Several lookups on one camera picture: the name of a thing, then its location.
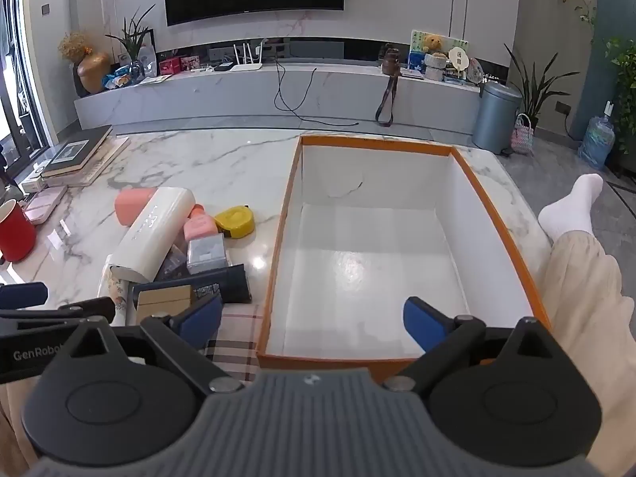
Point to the yellow tape measure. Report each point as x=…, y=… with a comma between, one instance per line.
x=236, y=221

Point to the black window frame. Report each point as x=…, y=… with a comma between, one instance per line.
x=17, y=84

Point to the person's beige trousers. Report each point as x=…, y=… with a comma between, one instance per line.
x=591, y=318

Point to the dried yellow flowers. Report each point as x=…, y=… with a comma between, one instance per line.
x=74, y=45

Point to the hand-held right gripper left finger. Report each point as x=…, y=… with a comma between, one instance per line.
x=201, y=318

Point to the blue water jug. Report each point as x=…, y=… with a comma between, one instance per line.
x=596, y=141

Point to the brown cardboard box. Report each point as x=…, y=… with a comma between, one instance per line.
x=164, y=300

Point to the pink flat box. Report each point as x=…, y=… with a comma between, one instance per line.
x=43, y=203

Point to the silver trash can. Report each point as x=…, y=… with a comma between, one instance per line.
x=494, y=119

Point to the gold vase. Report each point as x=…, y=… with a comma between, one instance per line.
x=93, y=72

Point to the white router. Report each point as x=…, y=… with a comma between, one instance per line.
x=246, y=65

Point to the pink picture box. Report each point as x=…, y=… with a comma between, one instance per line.
x=190, y=63

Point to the beige book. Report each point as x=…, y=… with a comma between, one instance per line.
x=107, y=161

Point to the green and white picture card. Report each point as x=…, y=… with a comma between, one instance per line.
x=454, y=42

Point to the woven basket bag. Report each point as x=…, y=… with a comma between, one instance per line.
x=523, y=136

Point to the white round container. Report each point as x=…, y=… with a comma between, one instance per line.
x=436, y=67

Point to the teddy bear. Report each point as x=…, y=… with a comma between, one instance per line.
x=435, y=44

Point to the pink spray bottle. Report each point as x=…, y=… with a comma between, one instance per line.
x=200, y=228

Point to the dark patterned packet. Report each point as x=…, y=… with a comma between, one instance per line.
x=174, y=261

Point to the orange cardboard box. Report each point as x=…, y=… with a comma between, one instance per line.
x=377, y=268

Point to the floral printed tin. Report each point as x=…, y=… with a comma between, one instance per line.
x=113, y=285

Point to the person's white sock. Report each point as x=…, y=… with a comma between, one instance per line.
x=571, y=208

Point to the leafy green plant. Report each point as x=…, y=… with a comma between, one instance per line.
x=625, y=89

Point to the blue snack packet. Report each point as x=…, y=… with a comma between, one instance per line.
x=117, y=79

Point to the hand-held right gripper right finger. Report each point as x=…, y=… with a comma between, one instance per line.
x=425, y=319

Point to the red gift box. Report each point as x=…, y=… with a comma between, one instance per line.
x=169, y=66

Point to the tall green floor plant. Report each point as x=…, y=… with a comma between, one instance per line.
x=534, y=92

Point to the pink cup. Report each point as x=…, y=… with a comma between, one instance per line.
x=128, y=207

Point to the green plant in glass vase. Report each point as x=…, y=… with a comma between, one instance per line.
x=134, y=42

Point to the red mug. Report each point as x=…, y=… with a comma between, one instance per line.
x=15, y=233

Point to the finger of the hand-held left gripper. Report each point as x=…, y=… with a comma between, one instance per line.
x=22, y=295
x=64, y=310

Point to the plaid checkered cloth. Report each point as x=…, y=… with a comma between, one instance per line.
x=238, y=338

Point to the long white case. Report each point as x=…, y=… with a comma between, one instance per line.
x=154, y=228

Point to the white marble tv stand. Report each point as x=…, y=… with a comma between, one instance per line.
x=223, y=97

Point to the dark blue wallet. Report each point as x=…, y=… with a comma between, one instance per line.
x=231, y=283

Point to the clear plastic box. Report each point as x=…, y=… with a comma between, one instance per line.
x=206, y=253

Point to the black hardcover book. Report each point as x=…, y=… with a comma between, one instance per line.
x=74, y=151

